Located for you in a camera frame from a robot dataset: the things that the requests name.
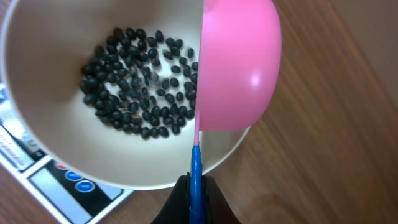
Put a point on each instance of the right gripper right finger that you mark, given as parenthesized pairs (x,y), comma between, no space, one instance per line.
(217,209)

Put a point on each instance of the black beans in bowl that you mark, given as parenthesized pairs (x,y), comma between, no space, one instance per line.
(141,84)

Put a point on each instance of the pink scoop blue handle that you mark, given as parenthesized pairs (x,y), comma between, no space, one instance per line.
(238,68)

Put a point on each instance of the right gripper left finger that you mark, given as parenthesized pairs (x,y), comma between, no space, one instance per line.
(176,208)

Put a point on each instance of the white ceramic bowl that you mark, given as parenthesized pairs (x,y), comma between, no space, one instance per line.
(44,44)

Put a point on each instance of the white digital kitchen scale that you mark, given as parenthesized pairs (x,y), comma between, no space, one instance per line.
(68,196)

